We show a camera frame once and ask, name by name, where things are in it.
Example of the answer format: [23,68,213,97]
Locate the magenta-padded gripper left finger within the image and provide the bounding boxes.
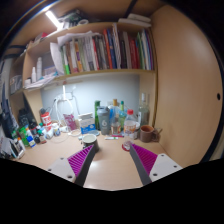
[46,143,97,187]

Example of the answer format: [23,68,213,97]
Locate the flat round red coaster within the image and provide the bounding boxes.
[121,143,133,153]

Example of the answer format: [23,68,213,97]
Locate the red and white canister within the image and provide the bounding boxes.
[39,111,53,127]

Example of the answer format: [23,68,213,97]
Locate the tall clear glass bottle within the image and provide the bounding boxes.
[138,92,151,128]

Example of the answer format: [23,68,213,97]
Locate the brown jar with white lid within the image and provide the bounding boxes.
[134,121,142,140]

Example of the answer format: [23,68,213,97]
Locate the white ceiling tube light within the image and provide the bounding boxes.
[44,10,64,30]

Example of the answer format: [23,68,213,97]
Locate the green container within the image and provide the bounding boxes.
[18,125,30,147]

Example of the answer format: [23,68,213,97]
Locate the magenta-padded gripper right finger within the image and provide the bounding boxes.
[129,143,184,186]

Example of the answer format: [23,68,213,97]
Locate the black mug with white inside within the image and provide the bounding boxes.
[81,133,100,154]

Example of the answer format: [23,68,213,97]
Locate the clear bottle with red cap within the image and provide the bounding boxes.
[121,109,138,152]

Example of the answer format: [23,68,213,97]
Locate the magenta pouch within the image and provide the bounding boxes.
[63,113,78,132]

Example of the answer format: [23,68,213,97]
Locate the white and blue carton box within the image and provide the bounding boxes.
[79,113,97,135]

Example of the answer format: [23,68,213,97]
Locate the clear bottle with green cap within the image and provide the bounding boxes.
[118,100,128,131]

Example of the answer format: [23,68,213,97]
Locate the white bottle with blue label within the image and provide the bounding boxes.
[26,134,37,148]

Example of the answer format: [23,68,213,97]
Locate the hanging dark clothes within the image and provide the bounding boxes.
[0,89,19,139]

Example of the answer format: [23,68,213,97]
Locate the grey shaker bottle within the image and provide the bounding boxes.
[96,105,112,136]

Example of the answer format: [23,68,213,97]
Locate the brown mug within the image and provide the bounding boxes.
[139,124,163,144]

